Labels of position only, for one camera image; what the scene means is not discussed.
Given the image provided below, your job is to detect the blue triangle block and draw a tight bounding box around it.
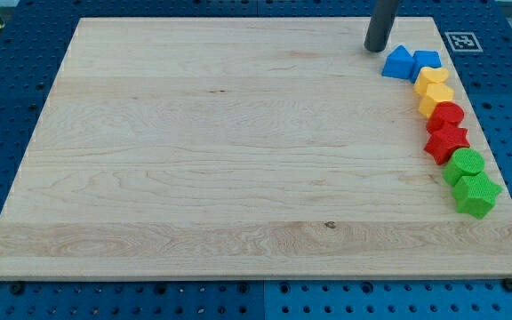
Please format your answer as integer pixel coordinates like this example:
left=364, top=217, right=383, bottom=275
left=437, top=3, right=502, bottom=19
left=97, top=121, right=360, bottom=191
left=381, top=45, right=415, bottom=79

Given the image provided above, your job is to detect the light wooden board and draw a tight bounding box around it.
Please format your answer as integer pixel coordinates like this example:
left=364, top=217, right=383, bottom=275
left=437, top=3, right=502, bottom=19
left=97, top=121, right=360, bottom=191
left=0, top=18, right=512, bottom=282

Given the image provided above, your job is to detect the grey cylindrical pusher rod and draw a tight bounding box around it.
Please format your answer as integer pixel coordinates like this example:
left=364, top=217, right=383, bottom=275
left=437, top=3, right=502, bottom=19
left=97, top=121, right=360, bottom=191
left=364, top=0, right=401, bottom=52

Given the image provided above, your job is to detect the red star block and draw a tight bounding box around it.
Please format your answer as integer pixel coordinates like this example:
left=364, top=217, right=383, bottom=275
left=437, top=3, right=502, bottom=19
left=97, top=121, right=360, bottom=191
left=424, top=124, right=470, bottom=165

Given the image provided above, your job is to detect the yellow heart block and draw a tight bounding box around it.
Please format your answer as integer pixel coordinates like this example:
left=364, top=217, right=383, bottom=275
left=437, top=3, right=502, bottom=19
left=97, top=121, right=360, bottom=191
left=413, top=67, right=450, bottom=96

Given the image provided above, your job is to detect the yellow hexagon block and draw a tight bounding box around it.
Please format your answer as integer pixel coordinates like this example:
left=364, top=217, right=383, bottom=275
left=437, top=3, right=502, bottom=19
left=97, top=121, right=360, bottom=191
left=419, top=84, right=454, bottom=118

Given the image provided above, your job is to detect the blue cube block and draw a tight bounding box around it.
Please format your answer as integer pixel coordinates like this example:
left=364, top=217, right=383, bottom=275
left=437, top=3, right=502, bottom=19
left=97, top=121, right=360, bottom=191
left=410, top=51, right=442, bottom=84

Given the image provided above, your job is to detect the red hexagon block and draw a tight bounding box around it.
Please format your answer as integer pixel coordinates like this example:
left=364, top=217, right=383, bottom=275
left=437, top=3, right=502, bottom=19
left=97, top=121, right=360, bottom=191
left=426, top=101, right=465, bottom=133

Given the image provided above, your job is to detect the green cylinder block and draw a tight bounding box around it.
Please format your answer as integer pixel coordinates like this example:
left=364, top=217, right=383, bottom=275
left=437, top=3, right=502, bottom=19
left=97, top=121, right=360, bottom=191
left=443, top=148, right=485, bottom=186

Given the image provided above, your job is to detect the green star block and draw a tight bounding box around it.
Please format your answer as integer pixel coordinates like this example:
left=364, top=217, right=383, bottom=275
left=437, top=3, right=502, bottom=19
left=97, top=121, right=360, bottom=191
left=452, top=172, right=502, bottom=220

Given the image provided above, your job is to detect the black white fiducial marker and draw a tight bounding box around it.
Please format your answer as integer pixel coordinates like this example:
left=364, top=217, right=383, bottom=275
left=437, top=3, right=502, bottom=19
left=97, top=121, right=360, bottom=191
left=445, top=31, right=483, bottom=52

